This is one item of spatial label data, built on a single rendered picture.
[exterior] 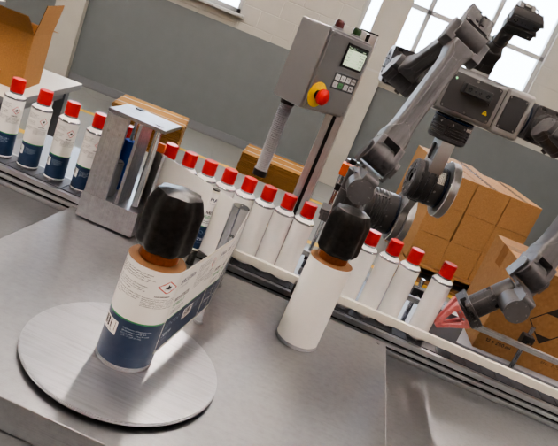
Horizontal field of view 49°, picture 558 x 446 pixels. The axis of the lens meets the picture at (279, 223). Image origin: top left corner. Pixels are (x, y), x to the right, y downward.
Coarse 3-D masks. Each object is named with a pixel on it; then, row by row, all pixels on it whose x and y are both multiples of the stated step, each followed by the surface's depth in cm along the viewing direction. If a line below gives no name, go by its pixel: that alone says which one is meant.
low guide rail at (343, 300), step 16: (240, 256) 149; (272, 272) 149; (288, 272) 149; (352, 304) 147; (384, 320) 147; (400, 320) 147; (416, 336) 147; (432, 336) 146; (464, 352) 146; (496, 368) 145; (528, 384) 145; (544, 384) 145
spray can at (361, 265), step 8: (376, 232) 146; (368, 240) 145; (376, 240) 145; (368, 248) 145; (360, 256) 146; (368, 256) 145; (352, 264) 147; (360, 264) 146; (368, 264) 146; (352, 272) 147; (360, 272) 146; (352, 280) 147; (360, 280) 147; (344, 288) 148; (352, 288) 148; (352, 296) 149; (336, 304) 150
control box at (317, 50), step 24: (312, 24) 139; (312, 48) 139; (336, 48) 139; (288, 72) 143; (312, 72) 139; (336, 72) 143; (360, 72) 149; (288, 96) 143; (312, 96) 141; (336, 96) 147
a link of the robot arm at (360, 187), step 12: (372, 144) 134; (360, 156) 134; (372, 168) 138; (396, 168) 135; (348, 180) 132; (360, 180) 128; (372, 180) 128; (384, 180) 135; (348, 192) 128; (360, 192) 128; (372, 192) 128; (360, 204) 129
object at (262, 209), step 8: (264, 192) 147; (272, 192) 146; (256, 200) 148; (264, 200) 147; (272, 200) 148; (256, 208) 147; (264, 208) 147; (272, 208) 148; (248, 216) 150; (256, 216) 148; (264, 216) 147; (248, 224) 149; (256, 224) 148; (264, 224) 149; (248, 232) 149; (256, 232) 149; (264, 232) 151; (240, 240) 151; (248, 240) 149; (256, 240) 150; (240, 248) 150; (248, 248) 150; (256, 248) 151; (248, 264) 152
